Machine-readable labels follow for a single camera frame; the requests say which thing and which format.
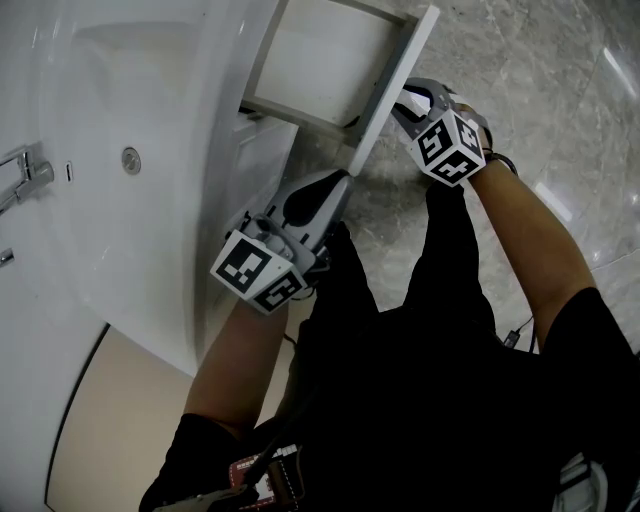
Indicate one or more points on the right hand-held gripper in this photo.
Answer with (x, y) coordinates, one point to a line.
(445, 150)

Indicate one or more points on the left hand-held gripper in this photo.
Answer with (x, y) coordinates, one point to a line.
(245, 265)

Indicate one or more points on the chrome sink drain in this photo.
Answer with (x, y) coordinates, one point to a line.
(131, 161)

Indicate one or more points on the black wristband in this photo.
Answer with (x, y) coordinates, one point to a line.
(507, 162)

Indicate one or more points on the white ceramic sink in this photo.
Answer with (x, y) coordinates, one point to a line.
(125, 250)

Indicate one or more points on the beige board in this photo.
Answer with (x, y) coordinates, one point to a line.
(125, 425)

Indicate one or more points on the person's black trousers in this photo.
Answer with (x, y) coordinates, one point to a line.
(450, 260)

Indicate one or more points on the person's black shirt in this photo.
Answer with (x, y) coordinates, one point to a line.
(425, 425)

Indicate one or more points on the person's right hand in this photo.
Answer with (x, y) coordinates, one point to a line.
(484, 135)

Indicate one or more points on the white drawer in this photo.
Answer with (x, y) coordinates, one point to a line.
(325, 65)

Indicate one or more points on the person's right forearm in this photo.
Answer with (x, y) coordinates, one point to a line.
(530, 240)

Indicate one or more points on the chrome faucet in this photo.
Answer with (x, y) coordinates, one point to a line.
(35, 175)

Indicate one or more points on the black red chest device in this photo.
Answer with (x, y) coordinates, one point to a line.
(240, 475)

